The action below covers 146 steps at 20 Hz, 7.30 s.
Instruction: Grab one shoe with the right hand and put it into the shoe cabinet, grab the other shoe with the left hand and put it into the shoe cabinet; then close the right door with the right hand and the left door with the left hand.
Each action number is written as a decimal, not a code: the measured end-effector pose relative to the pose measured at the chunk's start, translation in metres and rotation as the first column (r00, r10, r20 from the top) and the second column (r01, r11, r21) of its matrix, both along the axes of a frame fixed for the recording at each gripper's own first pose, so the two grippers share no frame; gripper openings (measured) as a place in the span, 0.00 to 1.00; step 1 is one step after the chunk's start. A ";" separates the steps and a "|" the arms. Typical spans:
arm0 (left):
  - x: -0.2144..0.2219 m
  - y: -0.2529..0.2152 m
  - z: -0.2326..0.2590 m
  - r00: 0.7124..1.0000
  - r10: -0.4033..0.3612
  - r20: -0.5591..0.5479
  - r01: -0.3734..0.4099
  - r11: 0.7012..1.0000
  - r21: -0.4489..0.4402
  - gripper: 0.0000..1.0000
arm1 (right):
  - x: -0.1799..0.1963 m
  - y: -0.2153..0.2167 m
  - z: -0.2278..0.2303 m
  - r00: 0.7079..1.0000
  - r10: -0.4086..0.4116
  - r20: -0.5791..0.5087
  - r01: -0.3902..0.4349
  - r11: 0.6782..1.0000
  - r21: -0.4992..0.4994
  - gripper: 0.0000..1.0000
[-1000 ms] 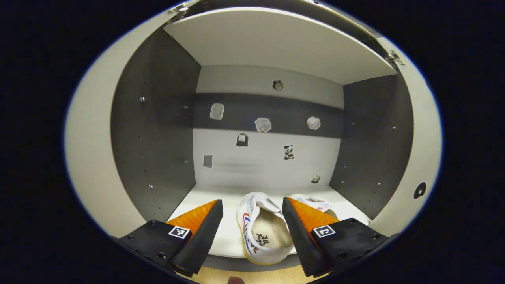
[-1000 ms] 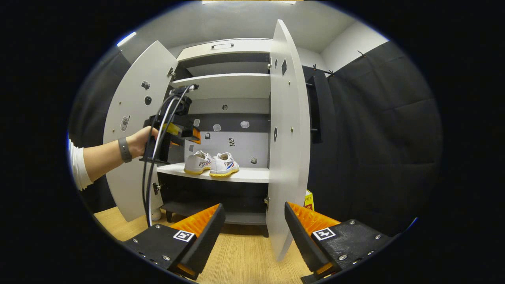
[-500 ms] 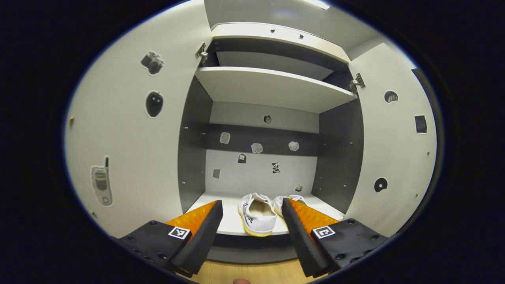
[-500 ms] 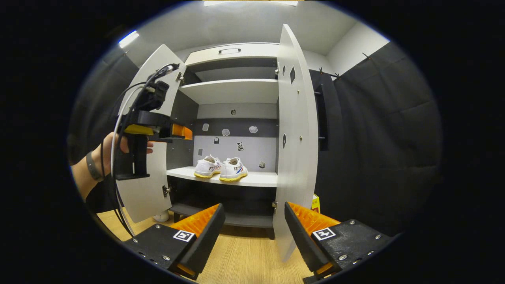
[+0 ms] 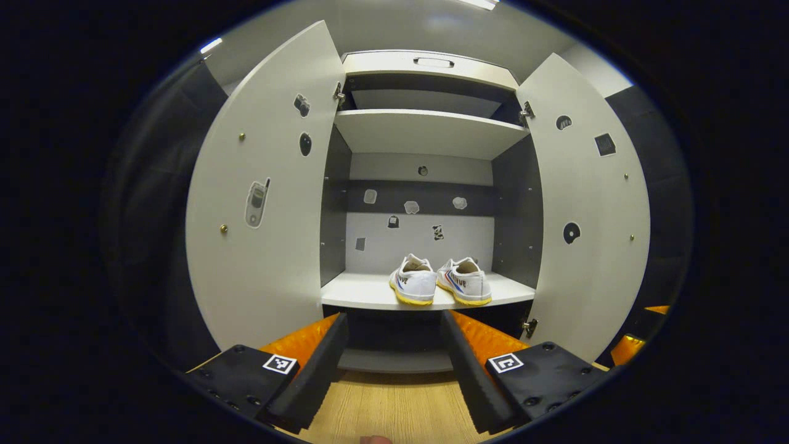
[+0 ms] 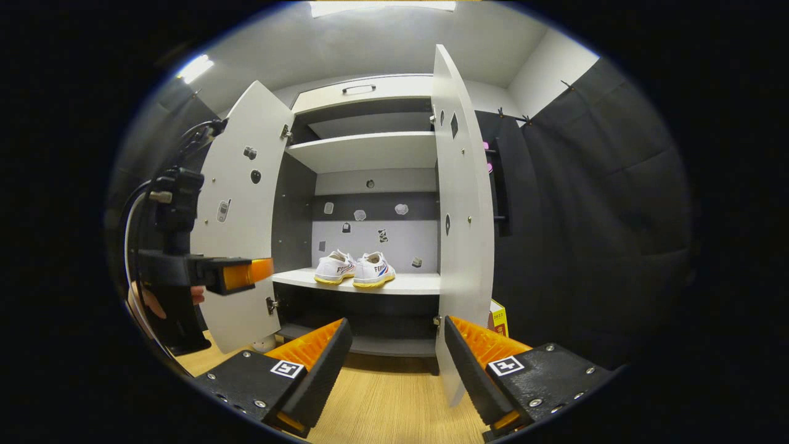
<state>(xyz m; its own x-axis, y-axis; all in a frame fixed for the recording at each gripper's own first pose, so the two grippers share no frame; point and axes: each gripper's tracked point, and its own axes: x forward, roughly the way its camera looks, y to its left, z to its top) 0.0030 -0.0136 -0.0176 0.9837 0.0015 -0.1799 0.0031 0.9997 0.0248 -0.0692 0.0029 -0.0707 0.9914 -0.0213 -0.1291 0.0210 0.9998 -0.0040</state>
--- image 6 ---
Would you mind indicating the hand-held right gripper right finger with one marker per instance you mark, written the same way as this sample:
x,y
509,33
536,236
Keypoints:
x,y
474,382

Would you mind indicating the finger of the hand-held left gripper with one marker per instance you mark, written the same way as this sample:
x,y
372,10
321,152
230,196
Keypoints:
x,y
216,274

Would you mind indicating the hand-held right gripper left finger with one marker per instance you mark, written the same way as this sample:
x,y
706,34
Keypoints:
x,y
323,376

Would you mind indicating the white cabinet door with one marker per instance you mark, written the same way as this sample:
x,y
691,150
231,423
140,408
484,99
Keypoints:
x,y
465,185
237,320

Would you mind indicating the white canvas shoe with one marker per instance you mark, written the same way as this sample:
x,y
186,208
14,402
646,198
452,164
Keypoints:
x,y
333,268
373,271

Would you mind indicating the white shoe cabinet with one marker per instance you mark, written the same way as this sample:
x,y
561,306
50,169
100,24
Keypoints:
x,y
363,151

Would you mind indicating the yellow book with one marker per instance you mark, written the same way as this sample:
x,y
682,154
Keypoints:
x,y
499,320

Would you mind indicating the white plush toy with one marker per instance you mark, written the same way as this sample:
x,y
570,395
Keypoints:
x,y
265,344

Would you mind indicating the small ceiling light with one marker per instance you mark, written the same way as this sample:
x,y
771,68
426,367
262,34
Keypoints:
x,y
195,69

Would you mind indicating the black backdrop cloth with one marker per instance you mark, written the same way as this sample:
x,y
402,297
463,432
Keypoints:
x,y
585,216

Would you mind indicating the large ceiling light panel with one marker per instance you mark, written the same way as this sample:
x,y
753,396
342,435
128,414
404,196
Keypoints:
x,y
382,7

